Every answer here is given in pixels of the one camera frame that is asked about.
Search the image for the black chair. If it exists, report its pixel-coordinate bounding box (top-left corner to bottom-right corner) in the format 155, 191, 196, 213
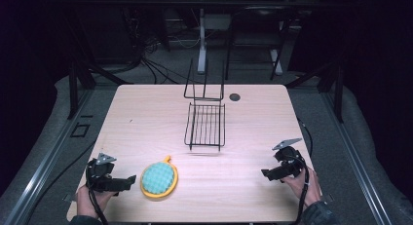
224, 4, 293, 82

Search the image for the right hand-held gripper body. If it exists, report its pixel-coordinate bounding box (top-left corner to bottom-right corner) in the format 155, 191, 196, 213
272, 137, 308, 180

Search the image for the black floor cable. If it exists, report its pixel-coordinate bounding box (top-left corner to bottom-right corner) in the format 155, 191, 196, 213
23, 138, 98, 225

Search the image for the hand-held gripper cable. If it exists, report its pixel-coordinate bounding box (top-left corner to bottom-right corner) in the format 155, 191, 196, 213
87, 185, 110, 225
291, 158, 312, 225

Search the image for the person's left hand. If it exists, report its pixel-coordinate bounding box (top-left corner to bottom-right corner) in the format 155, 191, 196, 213
75, 184, 119, 219

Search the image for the person's right hand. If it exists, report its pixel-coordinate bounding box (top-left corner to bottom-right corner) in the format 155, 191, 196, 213
280, 167, 322, 210

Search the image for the left hand-held gripper cable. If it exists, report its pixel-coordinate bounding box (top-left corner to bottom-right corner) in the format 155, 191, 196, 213
87, 185, 110, 225

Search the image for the aluminium floor rail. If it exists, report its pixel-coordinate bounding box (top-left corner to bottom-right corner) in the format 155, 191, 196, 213
320, 90, 395, 225
3, 88, 95, 225

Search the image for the black metal stand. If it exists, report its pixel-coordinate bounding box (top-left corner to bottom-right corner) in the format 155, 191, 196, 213
285, 60, 346, 124
62, 14, 134, 121

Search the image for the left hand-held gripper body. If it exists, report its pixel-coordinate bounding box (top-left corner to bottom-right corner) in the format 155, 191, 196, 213
85, 152, 129, 194

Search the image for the right hand-held gripper cable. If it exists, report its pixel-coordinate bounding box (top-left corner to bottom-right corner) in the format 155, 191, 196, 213
291, 158, 312, 225

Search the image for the black wire rack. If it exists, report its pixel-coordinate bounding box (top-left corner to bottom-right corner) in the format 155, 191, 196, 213
182, 56, 227, 153

